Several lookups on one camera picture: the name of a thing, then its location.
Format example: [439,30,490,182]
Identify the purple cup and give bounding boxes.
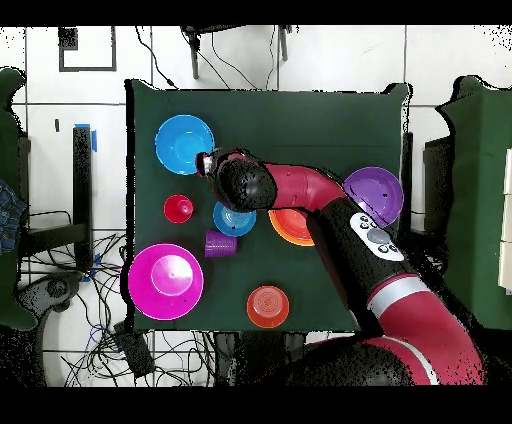
[204,228,239,259]

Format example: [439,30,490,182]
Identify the wide red-orange bowl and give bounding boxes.
[271,208,315,241]

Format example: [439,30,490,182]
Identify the large orange bowl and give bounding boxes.
[267,209,317,248]

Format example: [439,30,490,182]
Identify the small red-orange bowl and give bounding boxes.
[246,285,291,329]

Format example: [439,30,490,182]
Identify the wide purple bowl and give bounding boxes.
[342,166,405,229]

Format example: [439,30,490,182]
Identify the large blue bowl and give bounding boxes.
[154,114,216,176]

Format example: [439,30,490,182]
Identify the red cup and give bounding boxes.
[162,194,196,225]

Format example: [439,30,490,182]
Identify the small blue bowl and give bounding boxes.
[212,199,258,238]

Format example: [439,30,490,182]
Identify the dark green table cloth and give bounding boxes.
[124,78,409,334]

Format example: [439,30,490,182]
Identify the black metal stand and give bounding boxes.
[19,125,95,273]

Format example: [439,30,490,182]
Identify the large pink bowl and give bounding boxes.
[127,242,205,322]

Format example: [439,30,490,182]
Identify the green cloth side table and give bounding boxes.
[0,66,38,331]
[425,75,512,331]

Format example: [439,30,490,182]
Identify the black power strip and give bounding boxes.
[112,322,156,379]

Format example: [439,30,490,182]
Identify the black camera tripod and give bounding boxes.
[179,25,295,80]

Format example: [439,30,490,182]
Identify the grey square floor frame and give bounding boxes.
[58,26,118,73]

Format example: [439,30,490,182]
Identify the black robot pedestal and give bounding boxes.
[213,330,309,385]

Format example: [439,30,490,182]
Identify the cable bundle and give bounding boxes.
[23,231,217,387]

